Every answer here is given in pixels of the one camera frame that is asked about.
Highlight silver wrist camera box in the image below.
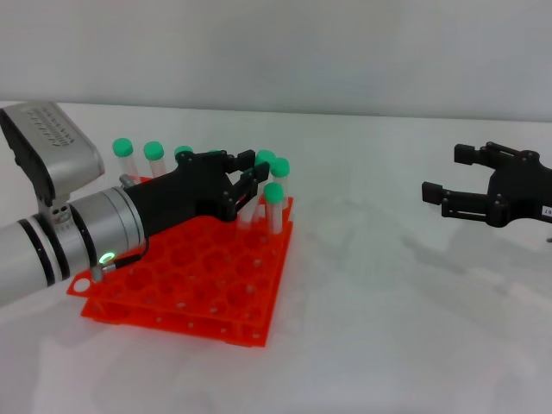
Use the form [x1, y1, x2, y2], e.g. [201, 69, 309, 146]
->
[0, 101, 105, 216]

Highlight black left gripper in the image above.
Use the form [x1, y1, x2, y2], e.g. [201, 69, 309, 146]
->
[129, 149, 271, 238]

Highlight orange plastic test tube rack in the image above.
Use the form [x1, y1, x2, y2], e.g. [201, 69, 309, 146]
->
[66, 174, 297, 348]

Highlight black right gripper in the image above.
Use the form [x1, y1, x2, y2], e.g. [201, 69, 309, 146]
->
[422, 141, 552, 229]

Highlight thin black cable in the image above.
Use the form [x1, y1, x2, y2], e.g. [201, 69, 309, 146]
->
[101, 237, 151, 272]

